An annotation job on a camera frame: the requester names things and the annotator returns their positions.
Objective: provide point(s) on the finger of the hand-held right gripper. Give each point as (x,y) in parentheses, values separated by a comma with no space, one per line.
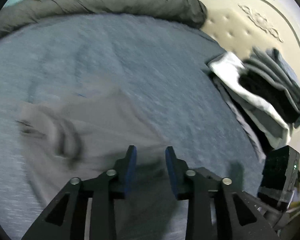
(208,173)

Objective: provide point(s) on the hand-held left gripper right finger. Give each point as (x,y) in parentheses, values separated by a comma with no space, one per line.
(170,172)

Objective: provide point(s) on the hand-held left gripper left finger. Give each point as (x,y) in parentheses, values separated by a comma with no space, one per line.
(130,172)

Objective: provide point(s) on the grey t-shirt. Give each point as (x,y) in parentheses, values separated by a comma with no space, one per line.
(102,125)

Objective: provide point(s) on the stack of folded clothes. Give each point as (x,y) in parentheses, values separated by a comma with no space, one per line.
(252,92)

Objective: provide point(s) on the blue checkered garment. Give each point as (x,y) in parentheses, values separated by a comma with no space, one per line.
(290,75)

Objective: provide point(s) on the bed with blue sheet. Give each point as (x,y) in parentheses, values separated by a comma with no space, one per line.
(152,67)

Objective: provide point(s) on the cream tufted headboard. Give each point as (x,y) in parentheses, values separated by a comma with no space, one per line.
(240,17)

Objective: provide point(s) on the rolled dark grey duvet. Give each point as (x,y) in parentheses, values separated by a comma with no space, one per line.
(102,2)

